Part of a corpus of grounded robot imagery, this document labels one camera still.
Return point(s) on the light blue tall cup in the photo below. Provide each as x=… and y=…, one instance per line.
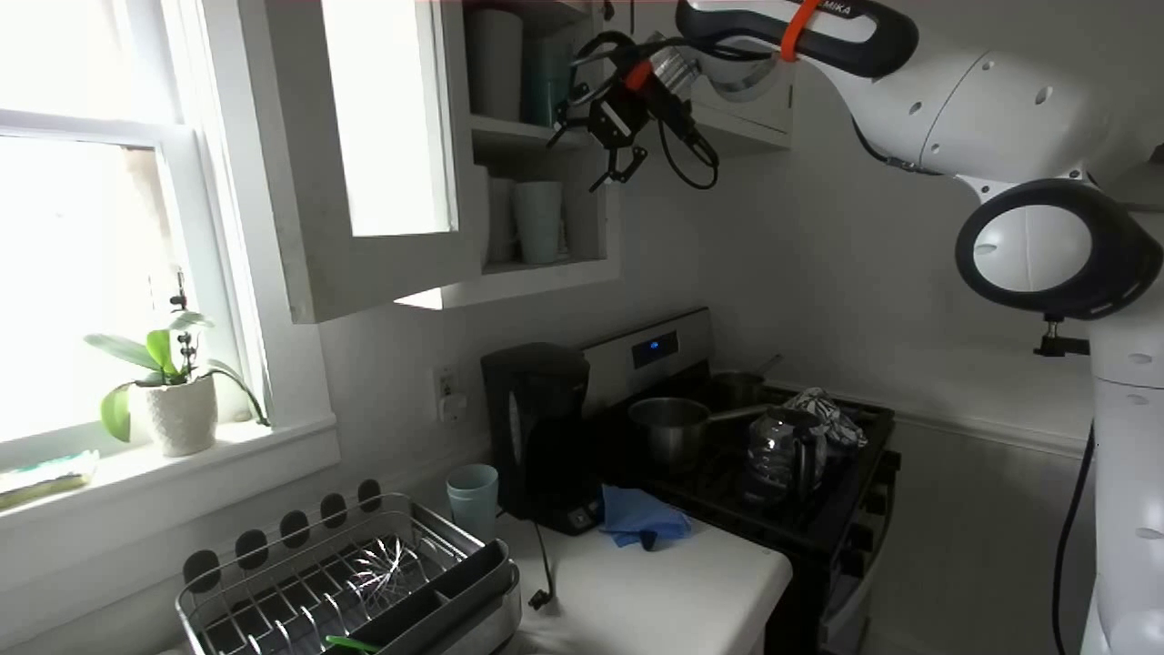
x=539, y=220

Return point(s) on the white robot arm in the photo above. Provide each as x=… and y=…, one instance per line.
x=1043, y=233

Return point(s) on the white mug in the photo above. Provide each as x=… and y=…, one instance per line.
x=498, y=228

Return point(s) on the black stove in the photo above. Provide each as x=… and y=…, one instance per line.
x=829, y=530

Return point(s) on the small light blue cup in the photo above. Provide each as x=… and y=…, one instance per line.
x=475, y=495

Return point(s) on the white upper corner cabinet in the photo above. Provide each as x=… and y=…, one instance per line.
x=748, y=120

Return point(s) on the white wall cabinet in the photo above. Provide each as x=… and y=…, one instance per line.
x=530, y=154

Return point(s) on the metal dish rack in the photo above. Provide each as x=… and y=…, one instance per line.
x=364, y=581

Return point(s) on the teal cup upper shelf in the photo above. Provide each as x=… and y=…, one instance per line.
x=548, y=76

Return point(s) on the crumpled foil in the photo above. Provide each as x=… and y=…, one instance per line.
x=828, y=418

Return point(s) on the black coffee maker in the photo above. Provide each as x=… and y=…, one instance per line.
x=536, y=397

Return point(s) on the white potted plant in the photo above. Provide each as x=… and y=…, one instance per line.
x=177, y=395

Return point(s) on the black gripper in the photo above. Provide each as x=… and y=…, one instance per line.
x=645, y=85

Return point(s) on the white cabinet door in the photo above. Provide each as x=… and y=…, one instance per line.
x=364, y=146

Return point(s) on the blue cloth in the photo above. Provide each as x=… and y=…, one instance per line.
x=638, y=519

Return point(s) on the wall outlet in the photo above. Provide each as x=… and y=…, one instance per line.
x=450, y=395

